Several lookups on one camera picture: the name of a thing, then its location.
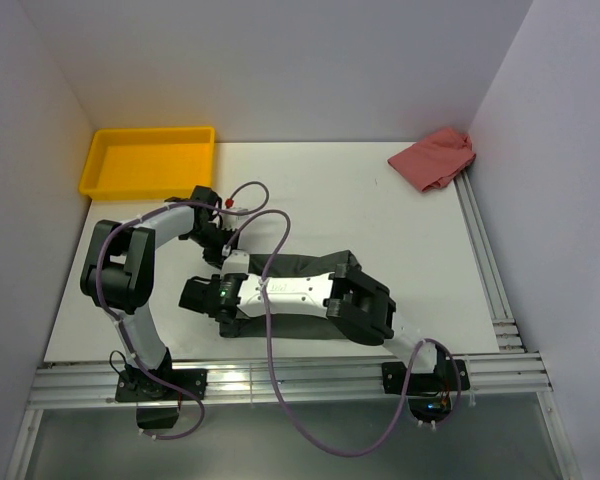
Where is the dark green t-shirt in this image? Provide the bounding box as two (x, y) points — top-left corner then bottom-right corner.
(218, 250), (360, 340)

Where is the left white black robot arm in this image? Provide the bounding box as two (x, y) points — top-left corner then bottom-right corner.
(80, 186), (233, 399)

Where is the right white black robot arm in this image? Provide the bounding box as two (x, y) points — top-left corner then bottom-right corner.
(179, 264), (448, 390)

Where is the yellow plastic tray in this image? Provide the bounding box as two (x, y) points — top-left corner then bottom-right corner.
(79, 126), (216, 201)

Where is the folded pink t-shirt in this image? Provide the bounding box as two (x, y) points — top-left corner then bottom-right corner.
(387, 127), (476, 193)

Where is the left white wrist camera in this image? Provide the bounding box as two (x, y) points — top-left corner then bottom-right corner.
(222, 207), (250, 230)

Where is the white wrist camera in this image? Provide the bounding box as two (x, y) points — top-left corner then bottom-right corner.
(222, 207), (250, 230)
(221, 249), (250, 275)

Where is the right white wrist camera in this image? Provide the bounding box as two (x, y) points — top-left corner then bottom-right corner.
(221, 249), (250, 275)

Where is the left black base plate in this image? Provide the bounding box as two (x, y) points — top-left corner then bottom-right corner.
(115, 367), (208, 403)

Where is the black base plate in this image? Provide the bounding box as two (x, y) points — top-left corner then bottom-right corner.
(381, 355), (470, 396)
(115, 367), (208, 403)

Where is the front aluminium rail frame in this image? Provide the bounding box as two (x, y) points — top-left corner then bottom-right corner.
(6, 352), (581, 479)

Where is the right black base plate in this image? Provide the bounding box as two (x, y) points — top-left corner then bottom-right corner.
(381, 355), (470, 396)

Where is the right side aluminium rail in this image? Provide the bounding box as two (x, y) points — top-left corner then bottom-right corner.
(454, 173), (526, 353)

